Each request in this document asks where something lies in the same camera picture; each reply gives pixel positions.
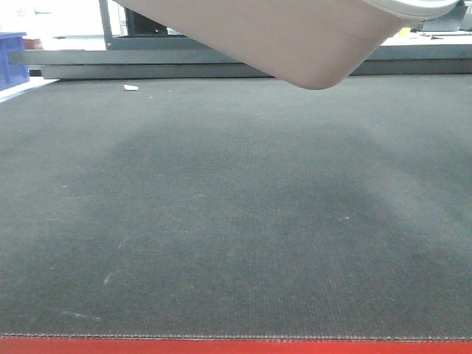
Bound white plastic bin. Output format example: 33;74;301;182
120;0;457;90

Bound dark grey table mat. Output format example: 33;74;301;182
1;75;471;340

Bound small white paper scrap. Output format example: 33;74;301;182
123;85;139;91

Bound blue plastic crate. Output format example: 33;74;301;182
0;32;30;91

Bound black flat tray stack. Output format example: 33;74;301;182
8;44;471;80

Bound black metal frame rack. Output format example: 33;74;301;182
99;1;207;50

